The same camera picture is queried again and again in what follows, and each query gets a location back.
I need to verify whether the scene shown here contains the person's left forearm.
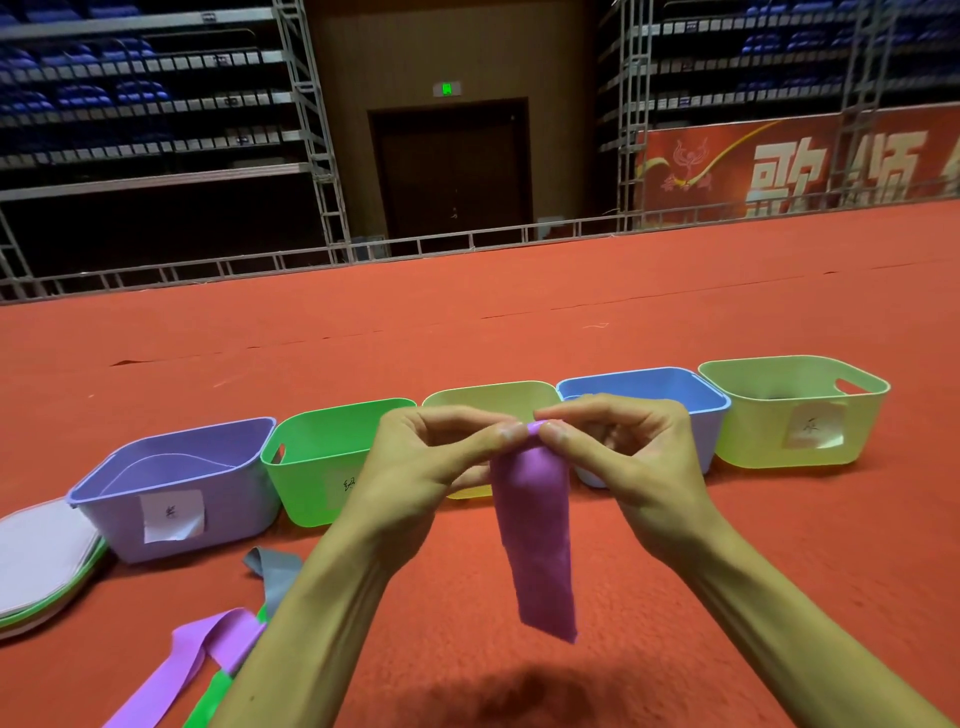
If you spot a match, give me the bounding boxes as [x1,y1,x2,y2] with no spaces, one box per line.
[210,521,425,728]

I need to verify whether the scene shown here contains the purple plastic bin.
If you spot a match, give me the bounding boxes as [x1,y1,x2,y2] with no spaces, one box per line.
[66,417,283,565]

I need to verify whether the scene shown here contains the stack of round flat pads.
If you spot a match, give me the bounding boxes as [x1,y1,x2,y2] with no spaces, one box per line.
[0,495,111,643]

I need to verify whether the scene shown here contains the person's right forearm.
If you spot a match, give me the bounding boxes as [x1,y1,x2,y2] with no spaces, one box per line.
[671,513,957,728]

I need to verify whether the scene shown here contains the grey elastic band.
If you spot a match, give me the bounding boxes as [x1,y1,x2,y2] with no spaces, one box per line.
[241,546,306,603]

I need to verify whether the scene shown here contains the horizontal metal truss rail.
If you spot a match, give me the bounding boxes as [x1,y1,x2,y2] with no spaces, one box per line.
[0,174,960,306]

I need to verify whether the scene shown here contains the person's left hand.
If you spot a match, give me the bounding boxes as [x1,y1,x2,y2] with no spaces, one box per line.
[328,404,531,580]

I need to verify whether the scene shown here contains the long purple elastic band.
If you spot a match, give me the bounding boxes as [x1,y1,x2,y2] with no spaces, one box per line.
[102,606,268,728]

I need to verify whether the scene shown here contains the dark brown double door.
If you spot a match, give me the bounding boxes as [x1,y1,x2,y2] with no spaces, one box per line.
[366,98,534,241]

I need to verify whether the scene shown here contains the bleachers with blue seats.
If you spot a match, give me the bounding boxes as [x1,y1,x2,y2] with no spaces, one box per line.
[598,0,960,155]
[0,0,313,205]

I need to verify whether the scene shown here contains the red banner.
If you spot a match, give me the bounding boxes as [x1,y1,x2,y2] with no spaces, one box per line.
[635,104,960,223]

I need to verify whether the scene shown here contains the green plastic bin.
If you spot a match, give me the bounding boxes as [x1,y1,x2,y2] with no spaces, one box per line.
[259,398,418,529]

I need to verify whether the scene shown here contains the green elastic band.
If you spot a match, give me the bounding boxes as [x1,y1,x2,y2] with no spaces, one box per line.
[181,600,273,728]

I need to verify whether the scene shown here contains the person's right hand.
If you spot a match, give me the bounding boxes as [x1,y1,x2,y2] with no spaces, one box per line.
[534,393,735,576]

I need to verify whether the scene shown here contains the metal truss tower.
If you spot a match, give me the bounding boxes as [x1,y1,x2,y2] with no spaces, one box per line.
[823,0,899,210]
[270,0,354,265]
[615,0,656,231]

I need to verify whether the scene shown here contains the short purple elastic band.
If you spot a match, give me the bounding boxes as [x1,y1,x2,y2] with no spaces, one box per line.
[489,420,579,645]

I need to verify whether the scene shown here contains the blue plastic bin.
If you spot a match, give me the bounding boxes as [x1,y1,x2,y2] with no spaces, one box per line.
[555,366,733,490]

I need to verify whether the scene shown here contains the yellow-green plastic bin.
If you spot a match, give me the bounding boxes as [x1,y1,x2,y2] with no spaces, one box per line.
[696,354,893,471]
[420,381,563,501]

